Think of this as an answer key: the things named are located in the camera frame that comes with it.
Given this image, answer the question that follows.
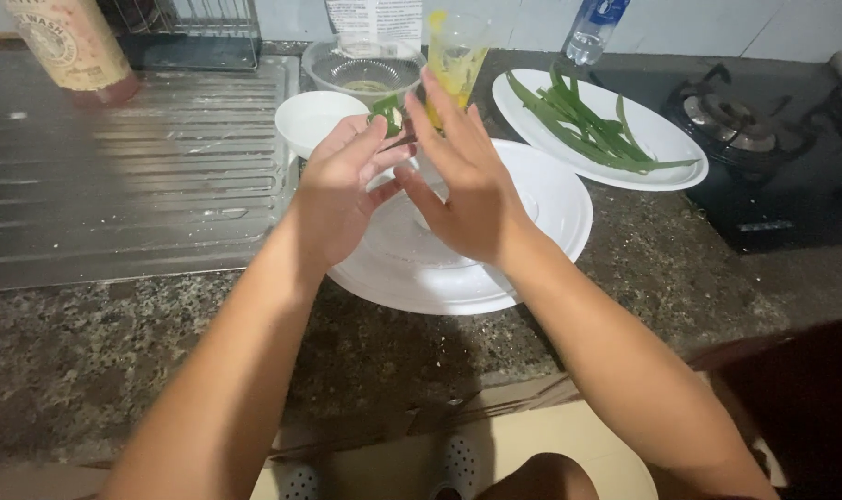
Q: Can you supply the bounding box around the oval white plate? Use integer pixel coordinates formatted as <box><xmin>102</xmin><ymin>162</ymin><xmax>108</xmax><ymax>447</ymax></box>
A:
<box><xmin>491</xmin><ymin>67</ymin><xmax>711</xmax><ymax>193</ymax></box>

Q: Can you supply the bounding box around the person's left hand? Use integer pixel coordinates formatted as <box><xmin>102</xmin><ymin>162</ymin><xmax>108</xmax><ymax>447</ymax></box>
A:
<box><xmin>285</xmin><ymin>113</ymin><xmax>418</xmax><ymax>273</ymax></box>

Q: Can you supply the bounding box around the person's white clog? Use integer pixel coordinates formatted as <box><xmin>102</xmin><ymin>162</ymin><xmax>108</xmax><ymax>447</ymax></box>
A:
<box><xmin>429</xmin><ymin>434</ymin><xmax>479</xmax><ymax>500</ymax></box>
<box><xmin>274</xmin><ymin>461</ymin><xmax>322</xmax><ymax>500</ymax></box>

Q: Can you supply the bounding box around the beige dish soap bottle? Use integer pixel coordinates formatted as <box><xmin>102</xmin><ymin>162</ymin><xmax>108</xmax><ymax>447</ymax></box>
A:
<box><xmin>3</xmin><ymin>0</ymin><xmax>143</xmax><ymax>107</ymax></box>

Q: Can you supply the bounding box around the steel sink drainboard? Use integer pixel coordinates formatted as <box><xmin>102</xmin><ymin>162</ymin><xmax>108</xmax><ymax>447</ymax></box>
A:
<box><xmin>0</xmin><ymin>50</ymin><xmax>302</xmax><ymax>294</ymax></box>

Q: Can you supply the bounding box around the white printed packet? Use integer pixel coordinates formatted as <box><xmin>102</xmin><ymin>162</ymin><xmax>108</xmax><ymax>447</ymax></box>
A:
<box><xmin>325</xmin><ymin>0</ymin><xmax>424</xmax><ymax>51</ymax></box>

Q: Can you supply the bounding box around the green aloe leaf piece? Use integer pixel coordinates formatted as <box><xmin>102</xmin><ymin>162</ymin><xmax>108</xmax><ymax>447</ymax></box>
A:
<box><xmin>369</xmin><ymin>94</ymin><xmax>406</xmax><ymax>138</ymax></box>

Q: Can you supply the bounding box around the large round white plate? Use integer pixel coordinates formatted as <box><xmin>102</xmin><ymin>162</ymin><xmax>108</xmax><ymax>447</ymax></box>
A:
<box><xmin>325</xmin><ymin>137</ymin><xmax>594</xmax><ymax>318</ymax></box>

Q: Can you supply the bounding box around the person's knee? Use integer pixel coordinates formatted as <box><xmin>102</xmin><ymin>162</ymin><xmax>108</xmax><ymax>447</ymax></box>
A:
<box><xmin>475</xmin><ymin>452</ymin><xmax>600</xmax><ymax>500</ymax></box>

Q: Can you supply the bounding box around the clear glass bowl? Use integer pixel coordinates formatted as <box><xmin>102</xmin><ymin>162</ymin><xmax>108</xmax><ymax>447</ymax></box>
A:
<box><xmin>300</xmin><ymin>37</ymin><xmax>430</xmax><ymax>109</ymax></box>

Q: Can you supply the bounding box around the small white bowl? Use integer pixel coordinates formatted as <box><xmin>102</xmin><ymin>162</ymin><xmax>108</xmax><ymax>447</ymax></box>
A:
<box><xmin>274</xmin><ymin>90</ymin><xmax>373</xmax><ymax>162</ymax></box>

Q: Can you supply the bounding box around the person's white right clog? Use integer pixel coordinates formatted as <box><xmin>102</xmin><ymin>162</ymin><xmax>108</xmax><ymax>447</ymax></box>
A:
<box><xmin>429</xmin><ymin>434</ymin><xmax>479</xmax><ymax>500</ymax></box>

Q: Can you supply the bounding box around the person's right hand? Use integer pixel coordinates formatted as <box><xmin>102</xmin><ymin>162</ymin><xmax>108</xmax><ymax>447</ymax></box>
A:
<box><xmin>392</xmin><ymin>66</ymin><xmax>534</xmax><ymax>270</ymax></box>

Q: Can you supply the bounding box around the dark brown cabinet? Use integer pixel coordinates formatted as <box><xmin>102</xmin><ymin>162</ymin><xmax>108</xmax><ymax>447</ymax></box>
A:
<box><xmin>709</xmin><ymin>316</ymin><xmax>842</xmax><ymax>500</ymax></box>

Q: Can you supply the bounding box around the wire dish rack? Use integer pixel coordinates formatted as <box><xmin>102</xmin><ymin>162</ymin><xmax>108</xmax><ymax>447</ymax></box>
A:
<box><xmin>96</xmin><ymin>0</ymin><xmax>262</xmax><ymax>72</ymax></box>

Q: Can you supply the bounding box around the heap of green aloe peels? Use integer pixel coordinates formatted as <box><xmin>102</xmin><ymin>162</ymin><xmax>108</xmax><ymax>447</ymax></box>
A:
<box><xmin>505</xmin><ymin>62</ymin><xmax>701</xmax><ymax>175</ymax></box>

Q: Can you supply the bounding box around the person's white left clog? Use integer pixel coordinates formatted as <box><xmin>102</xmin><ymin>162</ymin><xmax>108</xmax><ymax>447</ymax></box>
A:
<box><xmin>274</xmin><ymin>461</ymin><xmax>322</xmax><ymax>500</ymax></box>

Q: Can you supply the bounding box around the clear plastic water bottle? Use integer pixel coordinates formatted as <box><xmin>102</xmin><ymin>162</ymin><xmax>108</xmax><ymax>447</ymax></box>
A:
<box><xmin>561</xmin><ymin>0</ymin><xmax>631</xmax><ymax>68</ymax></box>

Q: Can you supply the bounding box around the clear cup with yellow liquid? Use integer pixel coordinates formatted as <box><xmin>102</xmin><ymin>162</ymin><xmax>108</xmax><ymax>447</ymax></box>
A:
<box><xmin>423</xmin><ymin>10</ymin><xmax>496</xmax><ymax>131</ymax></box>

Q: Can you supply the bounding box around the black gas stove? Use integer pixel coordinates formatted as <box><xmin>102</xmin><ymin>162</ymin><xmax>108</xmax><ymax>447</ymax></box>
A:
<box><xmin>587</xmin><ymin>50</ymin><xmax>842</xmax><ymax>256</ymax></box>

